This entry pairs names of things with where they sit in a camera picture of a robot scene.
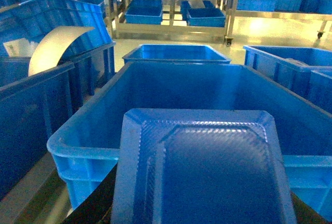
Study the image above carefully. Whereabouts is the blue bottle-shaped block part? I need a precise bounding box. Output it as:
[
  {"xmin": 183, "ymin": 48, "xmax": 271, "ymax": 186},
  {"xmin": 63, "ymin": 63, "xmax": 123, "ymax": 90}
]
[{"xmin": 111, "ymin": 108, "xmax": 296, "ymax": 223}]

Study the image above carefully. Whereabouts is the curved grey sheet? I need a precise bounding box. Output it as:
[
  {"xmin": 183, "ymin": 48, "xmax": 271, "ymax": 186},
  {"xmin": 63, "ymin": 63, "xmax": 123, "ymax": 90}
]
[{"xmin": 28, "ymin": 26, "xmax": 94, "ymax": 76}]

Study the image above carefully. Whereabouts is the empty blue plastic bin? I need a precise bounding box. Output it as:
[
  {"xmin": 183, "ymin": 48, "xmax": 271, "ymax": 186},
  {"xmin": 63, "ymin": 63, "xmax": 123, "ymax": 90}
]
[{"xmin": 47, "ymin": 62, "xmax": 331, "ymax": 219}]

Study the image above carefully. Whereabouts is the steel shelf rack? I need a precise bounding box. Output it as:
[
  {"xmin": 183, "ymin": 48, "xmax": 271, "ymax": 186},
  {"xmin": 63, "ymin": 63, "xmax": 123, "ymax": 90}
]
[{"xmin": 104, "ymin": 0, "xmax": 237, "ymax": 47}]

